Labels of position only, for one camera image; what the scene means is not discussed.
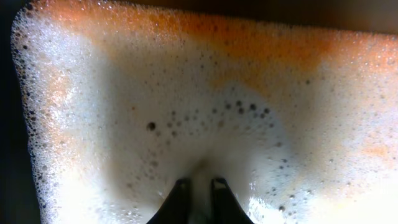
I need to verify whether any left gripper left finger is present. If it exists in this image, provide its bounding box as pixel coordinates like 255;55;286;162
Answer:
147;178;190;224

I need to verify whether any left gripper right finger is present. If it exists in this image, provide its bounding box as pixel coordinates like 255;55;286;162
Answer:
211;178;254;224

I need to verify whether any rectangular black soapy tray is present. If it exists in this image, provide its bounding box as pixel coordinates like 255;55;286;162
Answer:
9;1;397;223

